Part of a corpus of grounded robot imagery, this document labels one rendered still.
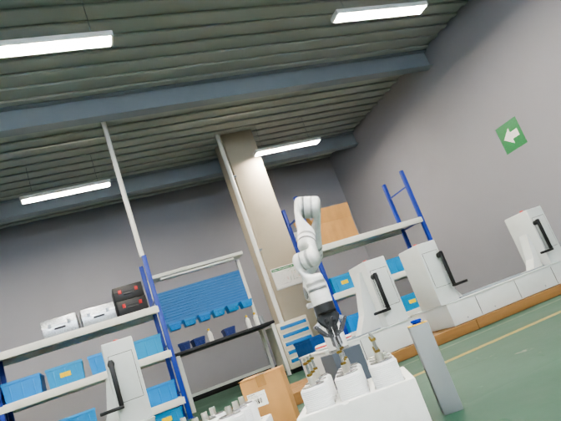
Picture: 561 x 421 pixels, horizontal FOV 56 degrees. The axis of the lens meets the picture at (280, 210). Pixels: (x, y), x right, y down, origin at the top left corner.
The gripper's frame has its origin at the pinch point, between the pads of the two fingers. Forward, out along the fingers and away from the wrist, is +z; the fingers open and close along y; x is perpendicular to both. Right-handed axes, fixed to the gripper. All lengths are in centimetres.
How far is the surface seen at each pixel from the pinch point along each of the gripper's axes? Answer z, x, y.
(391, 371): 13.5, -19.7, 7.9
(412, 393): 21.4, -24.0, 10.3
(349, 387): 13.8, -15.7, -5.6
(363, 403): 19.2, -19.3, -4.1
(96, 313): -106, 441, -134
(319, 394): 12.9, -12.5, -14.9
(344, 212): -145, 497, 211
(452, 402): 31.8, -5.5, 29.5
